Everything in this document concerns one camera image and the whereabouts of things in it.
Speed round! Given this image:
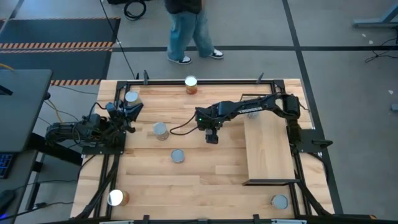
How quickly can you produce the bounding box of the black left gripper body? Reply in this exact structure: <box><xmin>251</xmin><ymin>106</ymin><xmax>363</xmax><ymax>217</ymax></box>
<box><xmin>104</xmin><ymin>101</ymin><xmax>135</xmax><ymax>134</ymax></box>

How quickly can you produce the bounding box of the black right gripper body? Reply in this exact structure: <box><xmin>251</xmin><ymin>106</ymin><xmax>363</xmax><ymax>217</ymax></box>
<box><xmin>195</xmin><ymin>105</ymin><xmax>225</xmax><ymax>131</ymax></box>

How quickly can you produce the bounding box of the blue yellow label tin can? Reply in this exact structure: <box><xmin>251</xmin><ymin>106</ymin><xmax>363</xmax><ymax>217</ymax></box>
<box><xmin>152</xmin><ymin>122</ymin><xmax>170</xmax><ymax>141</ymax></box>

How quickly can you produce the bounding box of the teal label tin can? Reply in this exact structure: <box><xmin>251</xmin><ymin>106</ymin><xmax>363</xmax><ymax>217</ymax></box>
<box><xmin>170</xmin><ymin>149</ymin><xmax>185</xmax><ymax>164</ymax></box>

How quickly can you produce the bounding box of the corn label tin can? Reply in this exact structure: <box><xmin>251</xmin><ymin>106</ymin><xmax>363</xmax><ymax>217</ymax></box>
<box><xmin>184</xmin><ymin>75</ymin><xmax>199</xmax><ymax>95</ymax></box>

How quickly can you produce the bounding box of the orange label tin can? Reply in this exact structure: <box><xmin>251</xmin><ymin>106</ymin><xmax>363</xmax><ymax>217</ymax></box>
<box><xmin>107</xmin><ymin>189</ymin><xmax>131</xmax><ymax>207</ymax></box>

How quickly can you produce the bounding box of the wooden shelf board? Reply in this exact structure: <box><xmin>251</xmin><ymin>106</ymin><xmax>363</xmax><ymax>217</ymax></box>
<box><xmin>243</xmin><ymin>110</ymin><xmax>296</xmax><ymax>181</ymax></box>

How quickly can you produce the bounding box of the black desk foot beam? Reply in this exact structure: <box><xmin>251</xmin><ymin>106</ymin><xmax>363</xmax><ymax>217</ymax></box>
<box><xmin>27</xmin><ymin>133</ymin><xmax>84</xmax><ymax>166</ymax></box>

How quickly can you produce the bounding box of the black hazard stripe floor mat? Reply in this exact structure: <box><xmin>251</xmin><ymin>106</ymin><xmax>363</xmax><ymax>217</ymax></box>
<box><xmin>0</xmin><ymin>49</ymin><xmax>113</xmax><ymax>86</ymax></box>
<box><xmin>0</xmin><ymin>17</ymin><xmax>121</xmax><ymax>50</ymax></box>

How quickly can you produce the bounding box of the person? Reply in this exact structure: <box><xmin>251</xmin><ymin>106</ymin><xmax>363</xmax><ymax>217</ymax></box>
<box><xmin>164</xmin><ymin>0</ymin><xmax>224</xmax><ymax>65</ymax></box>

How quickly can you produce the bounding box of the grey lid tin can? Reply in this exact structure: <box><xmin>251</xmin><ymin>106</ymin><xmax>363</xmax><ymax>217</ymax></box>
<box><xmin>270</xmin><ymin>194</ymin><xmax>289</xmax><ymax>210</ymax></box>

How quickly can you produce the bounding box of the dark grey desk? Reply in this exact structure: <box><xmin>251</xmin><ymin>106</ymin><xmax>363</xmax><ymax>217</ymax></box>
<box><xmin>0</xmin><ymin>68</ymin><xmax>53</xmax><ymax>153</ymax></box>

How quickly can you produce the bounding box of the backlit keyboard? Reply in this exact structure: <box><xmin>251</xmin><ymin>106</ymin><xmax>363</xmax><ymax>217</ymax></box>
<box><xmin>0</xmin><ymin>152</ymin><xmax>15</xmax><ymax>180</ymax></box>

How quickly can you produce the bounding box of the black computer mouse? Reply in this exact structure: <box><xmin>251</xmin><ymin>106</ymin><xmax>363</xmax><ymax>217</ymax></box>
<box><xmin>0</xmin><ymin>189</ymin><xmax>16</xmax><ymax>216</ymax></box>

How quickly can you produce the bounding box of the grey metal desk foot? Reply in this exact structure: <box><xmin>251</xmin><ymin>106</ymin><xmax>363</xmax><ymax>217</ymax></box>
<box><xmin>353</xmin><ymin>2</ymin><xmax>398</xmax><ymax>29</ymax></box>

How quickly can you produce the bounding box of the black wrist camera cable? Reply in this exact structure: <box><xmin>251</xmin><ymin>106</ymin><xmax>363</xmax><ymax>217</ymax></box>
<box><xmin>169</xmin><ymin>113</ymin><xmax>200</xmax><ymax>136</ymax></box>

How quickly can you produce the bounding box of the black aluminium table frame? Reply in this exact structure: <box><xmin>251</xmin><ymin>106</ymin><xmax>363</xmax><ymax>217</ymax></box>
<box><xmin>74</xmin><ymin>79</ymin><xmax>335</xmax><ymax>224</ymax></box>

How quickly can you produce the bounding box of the long black floor cable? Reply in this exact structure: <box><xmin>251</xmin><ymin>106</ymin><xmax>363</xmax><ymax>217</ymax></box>
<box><xmin>98</xmin><ymin>0</ymin><xmax>139</xmax><ymax>80</ymax></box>

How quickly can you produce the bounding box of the black metal shelf frame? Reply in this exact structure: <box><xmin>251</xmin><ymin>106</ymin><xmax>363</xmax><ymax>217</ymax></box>
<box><xmin>235</xmin><ymin>92</ymin><xmax>301</xmax><ymax>187</ymax></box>

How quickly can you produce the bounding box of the coiled black cable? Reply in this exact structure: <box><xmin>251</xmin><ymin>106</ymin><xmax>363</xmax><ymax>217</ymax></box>
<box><xmin>123</xmin><ymin>0</ymin><xmax>147</xmax><ymax>22</ymax></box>

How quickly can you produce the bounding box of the thin black floor cable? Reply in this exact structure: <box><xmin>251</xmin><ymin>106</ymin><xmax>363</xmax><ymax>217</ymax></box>
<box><xmin>364</xmin><ymin>36</ymin><xmax>398</xmax><ymax>63</ymax></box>

